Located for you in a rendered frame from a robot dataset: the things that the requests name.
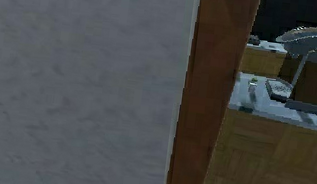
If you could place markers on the brown wooden room door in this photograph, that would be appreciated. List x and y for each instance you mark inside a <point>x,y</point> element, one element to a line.
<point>209,103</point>

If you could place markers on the small green-topped glass bottle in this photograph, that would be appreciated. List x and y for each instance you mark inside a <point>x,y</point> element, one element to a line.
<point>252,87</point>

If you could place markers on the wooden cupboard with pale top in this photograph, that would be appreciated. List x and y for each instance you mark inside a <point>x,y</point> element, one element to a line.
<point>261,60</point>

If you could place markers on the pale blue table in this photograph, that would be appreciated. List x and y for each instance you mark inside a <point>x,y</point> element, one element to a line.
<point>265,104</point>

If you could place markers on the small dark object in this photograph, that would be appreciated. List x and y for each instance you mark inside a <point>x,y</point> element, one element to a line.
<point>254,41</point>

